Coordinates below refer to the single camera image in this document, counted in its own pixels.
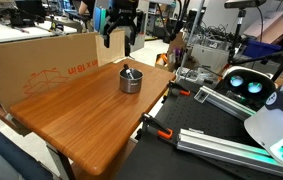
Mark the small steel pot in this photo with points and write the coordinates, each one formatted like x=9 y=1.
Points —
x=131 y=86

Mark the white lab table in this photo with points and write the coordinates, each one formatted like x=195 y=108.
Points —
x=1 y=33

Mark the white VR headset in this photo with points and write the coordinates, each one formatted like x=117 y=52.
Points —
x=246 y=75

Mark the slanted metal pole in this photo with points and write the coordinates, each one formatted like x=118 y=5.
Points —
x=194 y=30

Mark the black and white marker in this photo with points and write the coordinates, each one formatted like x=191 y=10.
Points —
x=129 y=73

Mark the black perforated breadboard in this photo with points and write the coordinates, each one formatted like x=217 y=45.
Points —
x=187 y=113

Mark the flattened cardboard sheet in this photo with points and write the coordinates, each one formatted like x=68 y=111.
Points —
x=274 y=28

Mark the blue padded chair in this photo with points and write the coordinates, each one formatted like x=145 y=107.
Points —
x=1 y=156

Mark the black monitor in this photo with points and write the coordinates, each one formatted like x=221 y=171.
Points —
x=31 y=8

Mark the person in dark shirt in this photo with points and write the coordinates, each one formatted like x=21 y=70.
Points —
x=87 y=5

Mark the wooden table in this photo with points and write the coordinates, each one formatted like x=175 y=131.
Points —
x=81 y=126

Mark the white storage crate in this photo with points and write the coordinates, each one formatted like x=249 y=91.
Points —
x=211 y=56

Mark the blue plastic bin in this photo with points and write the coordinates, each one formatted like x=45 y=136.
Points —
x=261 y=48

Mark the brown cardboard panel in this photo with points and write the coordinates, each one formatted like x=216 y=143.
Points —
x=21 y=66

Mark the aluminium extrusion rail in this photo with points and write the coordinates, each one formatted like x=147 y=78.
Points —
x=214 y=146
x=221 y=101

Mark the open cardboard box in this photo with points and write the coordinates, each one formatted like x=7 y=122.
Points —
x=177 y=41

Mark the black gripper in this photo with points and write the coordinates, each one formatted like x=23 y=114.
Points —
x=123 y=10

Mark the black stereo camera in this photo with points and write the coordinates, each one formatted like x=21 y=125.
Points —
x=244 y=3

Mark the black camera tripod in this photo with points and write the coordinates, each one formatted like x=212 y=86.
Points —
x=237 y=36

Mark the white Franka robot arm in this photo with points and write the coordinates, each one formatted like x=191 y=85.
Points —
x=271 y=126

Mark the white electronics box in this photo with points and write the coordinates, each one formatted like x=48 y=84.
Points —
x=187 y=75

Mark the black orange-tipped clamp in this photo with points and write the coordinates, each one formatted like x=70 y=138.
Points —
x=163 y=133
x=181 y=90

